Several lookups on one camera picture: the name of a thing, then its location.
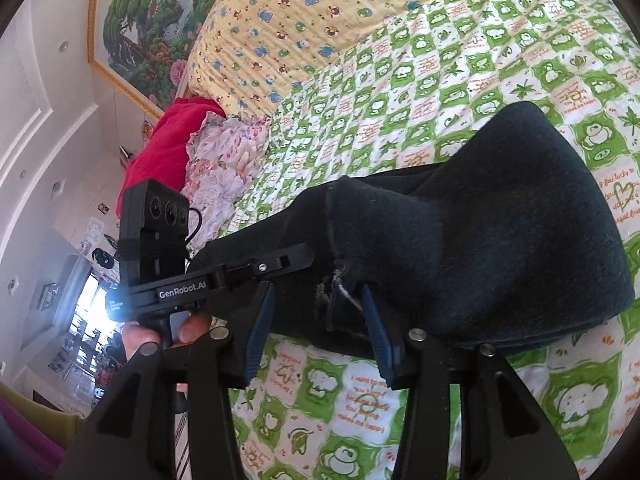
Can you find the black pants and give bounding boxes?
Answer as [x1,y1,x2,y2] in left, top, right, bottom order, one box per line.
[191,102,634,358]

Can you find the person's left hand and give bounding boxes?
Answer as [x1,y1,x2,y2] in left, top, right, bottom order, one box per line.
[122,311,212,360]

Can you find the pink floral cloth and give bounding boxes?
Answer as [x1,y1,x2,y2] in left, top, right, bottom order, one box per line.
[181,112,271,254]

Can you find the red cloth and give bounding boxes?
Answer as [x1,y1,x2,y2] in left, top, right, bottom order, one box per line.
[115,96,226,219]

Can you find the yellow cartoon print quilt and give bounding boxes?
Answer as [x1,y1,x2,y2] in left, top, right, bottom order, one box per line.
[186,0,432,114]

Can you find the framed landscape painting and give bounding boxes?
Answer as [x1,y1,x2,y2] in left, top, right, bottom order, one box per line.
[87,0,216,117]

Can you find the green white patterned bed sheet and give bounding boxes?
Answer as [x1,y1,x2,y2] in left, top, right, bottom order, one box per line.
[228,0,639,479]

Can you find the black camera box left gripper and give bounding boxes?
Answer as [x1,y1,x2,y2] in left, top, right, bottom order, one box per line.
[117,179,190,287]

